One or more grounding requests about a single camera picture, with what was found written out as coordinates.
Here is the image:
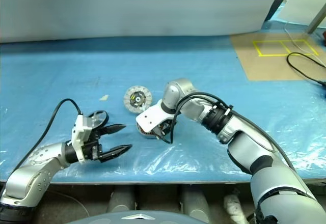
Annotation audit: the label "grey metal post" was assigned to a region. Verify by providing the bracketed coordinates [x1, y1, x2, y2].
[306, 4, 326, 34]

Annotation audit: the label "round motor lid circuit board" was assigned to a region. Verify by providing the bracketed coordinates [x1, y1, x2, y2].
[123, 86, 153, 114]

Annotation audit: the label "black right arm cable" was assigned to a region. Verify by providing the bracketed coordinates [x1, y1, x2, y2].
[159, 92, 297, 173]

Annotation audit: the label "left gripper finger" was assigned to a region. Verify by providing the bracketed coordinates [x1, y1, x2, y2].
[101, 123, 127, 135]
[98, 144, 133, 163]

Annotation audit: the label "thin white cable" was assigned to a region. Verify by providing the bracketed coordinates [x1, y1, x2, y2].
[284, 21, 326, 64]

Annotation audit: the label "silver spoked rotor black rim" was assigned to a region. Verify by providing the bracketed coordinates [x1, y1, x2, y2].
[88, 109, 110, 129]

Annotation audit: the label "thin pale wire under table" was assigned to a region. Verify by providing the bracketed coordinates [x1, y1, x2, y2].
[50, 192, 93, 224]

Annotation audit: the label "white crumpled lump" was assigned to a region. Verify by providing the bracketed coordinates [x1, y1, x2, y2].
[223, 193, 248, 222]

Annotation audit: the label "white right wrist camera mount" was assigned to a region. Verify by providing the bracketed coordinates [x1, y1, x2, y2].
[136, 99, 177, 133]

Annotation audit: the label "grey robot torso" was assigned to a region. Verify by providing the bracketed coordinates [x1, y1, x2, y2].
[81, 203, 201, 224]

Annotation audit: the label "blue table cover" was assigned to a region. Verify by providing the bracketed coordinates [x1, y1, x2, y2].
[0, 20, 326, 184]

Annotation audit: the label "silver motor housing copper windings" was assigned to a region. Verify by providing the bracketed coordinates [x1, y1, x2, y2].
[136, 122, 164, 140]

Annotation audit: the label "brown cardboard sheet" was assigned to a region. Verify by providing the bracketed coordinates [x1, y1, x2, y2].
[230, 32, 326, 81]

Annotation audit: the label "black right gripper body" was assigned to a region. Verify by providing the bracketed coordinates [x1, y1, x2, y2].
[153, 118, 177, 140]

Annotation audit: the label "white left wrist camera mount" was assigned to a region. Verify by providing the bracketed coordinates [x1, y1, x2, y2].
[70, 114, 95, 165]

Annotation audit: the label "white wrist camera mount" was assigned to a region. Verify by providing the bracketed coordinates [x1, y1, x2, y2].
[70, 114, 95, 165]
[136, 99, 177, 133]

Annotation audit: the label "grey rounded cylinder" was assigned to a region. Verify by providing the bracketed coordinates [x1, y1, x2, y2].
[106, 185, 136, 212]
[181, 185, 212, 217]

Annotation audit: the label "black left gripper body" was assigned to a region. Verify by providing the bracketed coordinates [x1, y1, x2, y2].
[81, 126, 105, 162]

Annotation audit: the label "clear plastic film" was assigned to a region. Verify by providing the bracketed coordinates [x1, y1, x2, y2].
[0, 101, 326, 183]

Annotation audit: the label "black looped floor cable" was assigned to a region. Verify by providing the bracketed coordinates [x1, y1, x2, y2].
[286, 52, 326, 89]

